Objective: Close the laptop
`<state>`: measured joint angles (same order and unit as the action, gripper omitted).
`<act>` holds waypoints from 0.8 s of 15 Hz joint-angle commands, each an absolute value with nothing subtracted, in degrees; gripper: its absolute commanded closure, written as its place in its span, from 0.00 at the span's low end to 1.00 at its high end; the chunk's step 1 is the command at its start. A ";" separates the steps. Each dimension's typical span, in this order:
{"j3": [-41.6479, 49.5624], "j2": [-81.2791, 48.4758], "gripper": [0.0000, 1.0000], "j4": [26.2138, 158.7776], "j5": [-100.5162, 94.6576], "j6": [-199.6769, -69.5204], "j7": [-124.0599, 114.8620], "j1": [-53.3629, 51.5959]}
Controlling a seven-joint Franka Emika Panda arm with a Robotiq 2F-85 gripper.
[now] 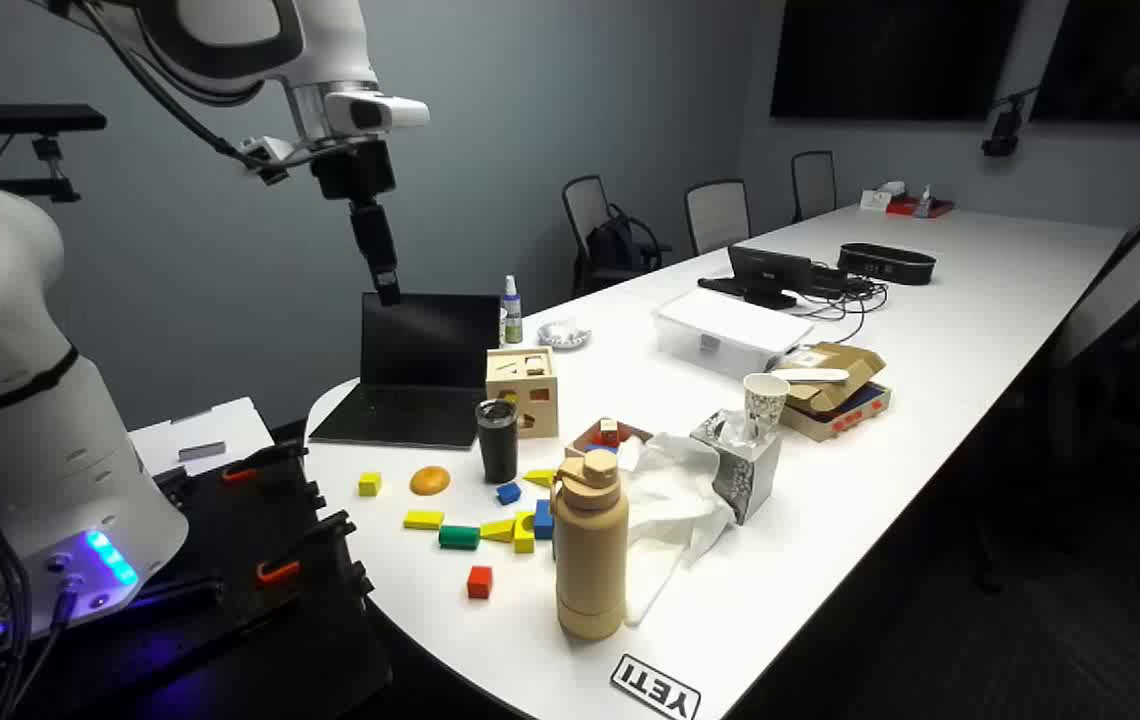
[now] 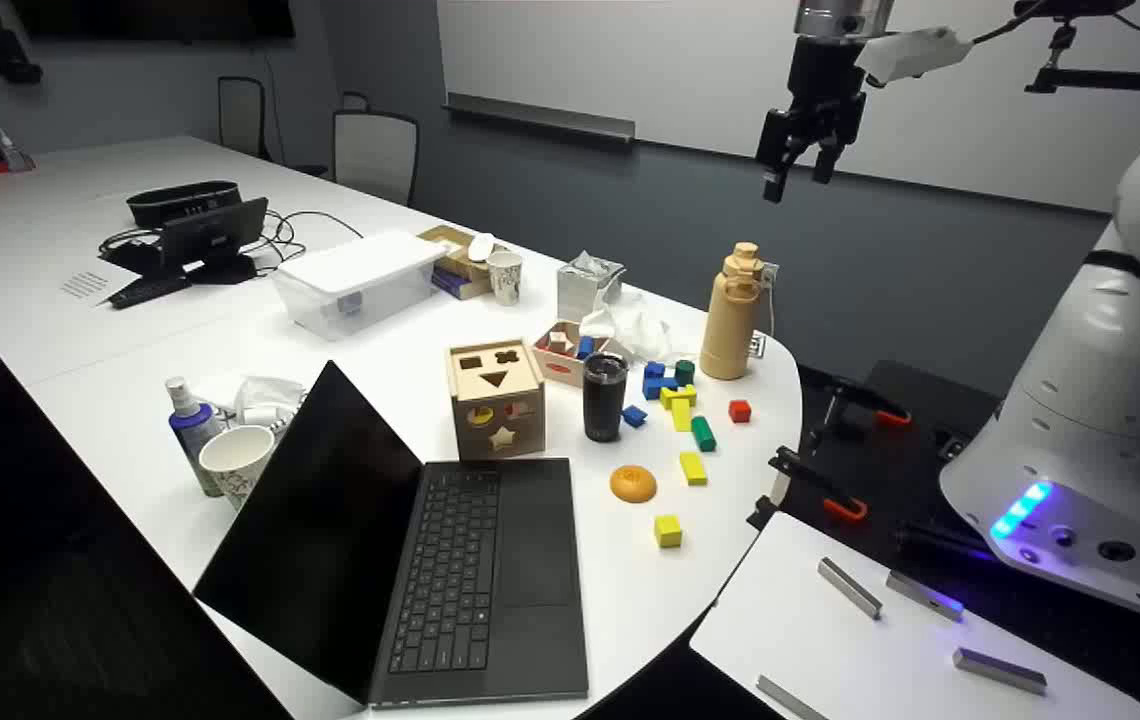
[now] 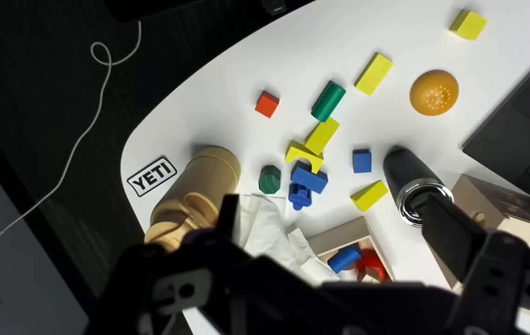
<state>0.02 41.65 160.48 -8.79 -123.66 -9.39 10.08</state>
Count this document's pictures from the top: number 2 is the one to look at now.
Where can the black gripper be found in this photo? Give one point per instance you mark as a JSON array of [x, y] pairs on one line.
[[827, 83]]

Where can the dark grey laptop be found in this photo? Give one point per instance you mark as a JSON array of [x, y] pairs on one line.
[[474, 573]]

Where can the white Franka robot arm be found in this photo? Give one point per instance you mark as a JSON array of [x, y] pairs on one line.
[[1100, 372]]

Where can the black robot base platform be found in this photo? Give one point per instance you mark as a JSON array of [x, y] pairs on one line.
[[912, 505]]

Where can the tan water bottle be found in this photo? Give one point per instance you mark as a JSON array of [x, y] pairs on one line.
[[734, 320]]

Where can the teal wooden block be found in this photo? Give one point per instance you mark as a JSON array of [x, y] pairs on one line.
[[684, 372]]

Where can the white plastic bag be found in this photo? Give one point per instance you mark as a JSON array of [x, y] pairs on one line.
[[631, 331]]

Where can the red wooden block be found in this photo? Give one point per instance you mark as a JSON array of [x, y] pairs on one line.
[[738, 408]]

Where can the grey whiteboard tray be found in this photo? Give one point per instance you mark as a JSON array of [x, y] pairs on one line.
[[540, 116]]

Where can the blue wooden block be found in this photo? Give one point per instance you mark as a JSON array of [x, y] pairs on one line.
[[654, 383], [634, 416]]

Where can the yellow wooden block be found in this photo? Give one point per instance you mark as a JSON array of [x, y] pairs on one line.
[[678, 397], [682, 416], [695, 471]]

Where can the green wooden block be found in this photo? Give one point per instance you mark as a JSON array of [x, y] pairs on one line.
[[700, 432]]

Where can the black tumbler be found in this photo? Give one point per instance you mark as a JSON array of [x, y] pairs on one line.
[[605, 401]]

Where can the red tray with blocks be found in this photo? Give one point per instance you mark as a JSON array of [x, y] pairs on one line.
[[556, 358]]

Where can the open cardboard box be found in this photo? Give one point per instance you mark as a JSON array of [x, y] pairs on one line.
[[458, 262]]

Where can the orange wooden disc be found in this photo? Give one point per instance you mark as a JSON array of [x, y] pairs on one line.
[[634, 483]]

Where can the yellow wooden cube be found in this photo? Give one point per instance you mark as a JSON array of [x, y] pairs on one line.
[[671, 532]]

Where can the grey mesh office chair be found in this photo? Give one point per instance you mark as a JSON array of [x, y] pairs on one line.
[[372, 159], [247, 116]]

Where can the grey metal bar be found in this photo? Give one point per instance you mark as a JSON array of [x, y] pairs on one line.
[[791, 699], [848, 589], [924, 597], [996, 669]]

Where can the white box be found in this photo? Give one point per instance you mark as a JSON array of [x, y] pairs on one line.
[[352, 283]]

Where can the white flat board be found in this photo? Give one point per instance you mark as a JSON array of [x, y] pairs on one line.
[[810, 655]]

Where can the crumpled clear plastic wrap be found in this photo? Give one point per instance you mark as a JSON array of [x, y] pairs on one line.
[[269, 401]]

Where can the black tablet on stand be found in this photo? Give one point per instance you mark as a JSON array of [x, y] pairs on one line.
[[202, 241]]

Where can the small spray bottle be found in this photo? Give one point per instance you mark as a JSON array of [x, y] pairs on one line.
[[190, 426]]

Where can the white wall whiteboard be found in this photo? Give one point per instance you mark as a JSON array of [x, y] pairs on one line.
[[729, 65]]

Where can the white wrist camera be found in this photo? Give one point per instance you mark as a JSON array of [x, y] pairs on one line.
[[912, 58]]

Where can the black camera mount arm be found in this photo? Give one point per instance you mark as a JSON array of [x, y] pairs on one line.
[[1113, 83]]

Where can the black wall television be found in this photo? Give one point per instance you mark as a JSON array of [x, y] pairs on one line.
[[152, 18]]

